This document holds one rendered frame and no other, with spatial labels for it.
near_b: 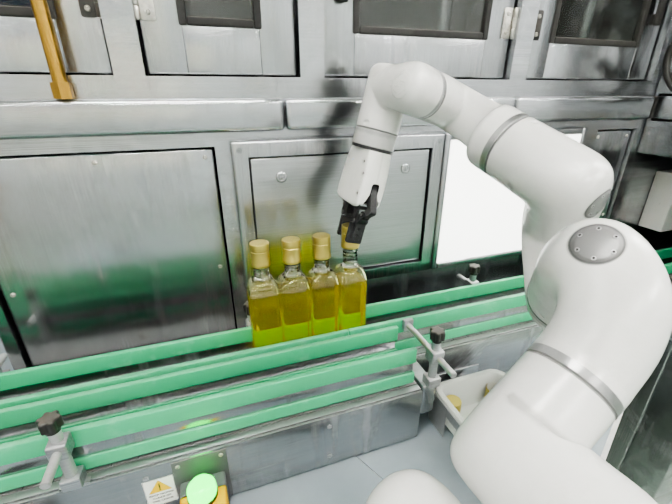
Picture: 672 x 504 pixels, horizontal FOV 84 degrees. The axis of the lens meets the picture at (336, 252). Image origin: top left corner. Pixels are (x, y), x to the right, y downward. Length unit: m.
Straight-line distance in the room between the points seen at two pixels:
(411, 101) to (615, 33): 0.80
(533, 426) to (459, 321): 0.56
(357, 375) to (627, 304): 0.45
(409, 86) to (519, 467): 0.47
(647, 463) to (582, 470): 1.32
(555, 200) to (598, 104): 0.76
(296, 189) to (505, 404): 0.57
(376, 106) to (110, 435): 0.65
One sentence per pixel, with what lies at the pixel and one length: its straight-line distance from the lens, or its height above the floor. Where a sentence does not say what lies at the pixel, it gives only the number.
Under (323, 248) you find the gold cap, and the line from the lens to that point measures 0.68.
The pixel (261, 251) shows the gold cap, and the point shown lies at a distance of 0.66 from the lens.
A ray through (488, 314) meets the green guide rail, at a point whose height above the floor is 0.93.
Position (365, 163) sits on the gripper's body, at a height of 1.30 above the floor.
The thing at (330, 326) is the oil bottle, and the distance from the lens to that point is 0.76.
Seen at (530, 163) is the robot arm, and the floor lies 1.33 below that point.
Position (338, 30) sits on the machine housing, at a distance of 0.84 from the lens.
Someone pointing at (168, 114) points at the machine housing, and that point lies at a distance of 0.75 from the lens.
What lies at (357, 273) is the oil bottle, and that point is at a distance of 0.72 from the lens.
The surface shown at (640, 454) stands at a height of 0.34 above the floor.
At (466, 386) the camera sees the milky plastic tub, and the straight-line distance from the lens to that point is 0.90.
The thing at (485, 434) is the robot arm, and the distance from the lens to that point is 0.37.
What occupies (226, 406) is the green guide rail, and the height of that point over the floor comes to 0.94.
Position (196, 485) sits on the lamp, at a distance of 0.70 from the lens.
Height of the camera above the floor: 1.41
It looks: 24 degrees down
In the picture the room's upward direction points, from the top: straight up
